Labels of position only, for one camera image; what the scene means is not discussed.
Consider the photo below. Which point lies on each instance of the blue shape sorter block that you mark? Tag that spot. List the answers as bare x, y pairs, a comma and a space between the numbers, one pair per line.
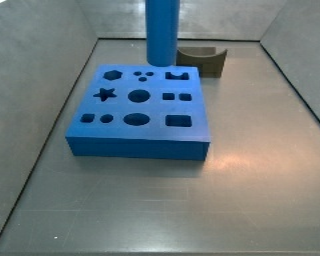
141, 111

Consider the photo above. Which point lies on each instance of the blue round cylinder peg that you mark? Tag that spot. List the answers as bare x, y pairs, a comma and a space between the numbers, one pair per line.
161, 22

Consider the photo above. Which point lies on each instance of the dark grey curved cradle block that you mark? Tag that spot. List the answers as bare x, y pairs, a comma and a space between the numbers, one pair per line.
204, 58

